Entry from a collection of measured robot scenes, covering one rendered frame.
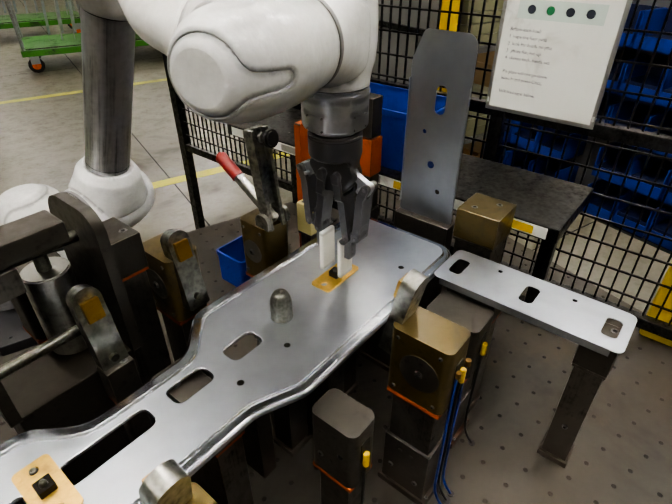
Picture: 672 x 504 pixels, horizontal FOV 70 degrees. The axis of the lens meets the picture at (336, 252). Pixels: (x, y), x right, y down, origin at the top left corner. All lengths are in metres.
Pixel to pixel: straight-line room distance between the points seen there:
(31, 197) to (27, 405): 0.59
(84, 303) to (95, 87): 0.61
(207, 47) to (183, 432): 0.41
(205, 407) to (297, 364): 0.13
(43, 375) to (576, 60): 1.04
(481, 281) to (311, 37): 0.49
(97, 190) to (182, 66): 0.87
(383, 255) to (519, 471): 0.44
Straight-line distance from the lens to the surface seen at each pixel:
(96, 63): 1.14
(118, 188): 1.28
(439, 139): 0.90
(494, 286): 0.81
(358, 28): 0.57
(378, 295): 0.75
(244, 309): 0.74
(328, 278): 0.78
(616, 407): 1.12
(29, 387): 0.78
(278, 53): 0.45
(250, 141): 0.78
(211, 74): 0.43
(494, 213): 0.89
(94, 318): 0.68
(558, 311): 0.79
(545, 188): 1.09
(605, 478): 1.01
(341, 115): 0.61
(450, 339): 0.63
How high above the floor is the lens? 1.47
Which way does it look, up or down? 34 degrees down
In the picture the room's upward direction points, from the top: straight up
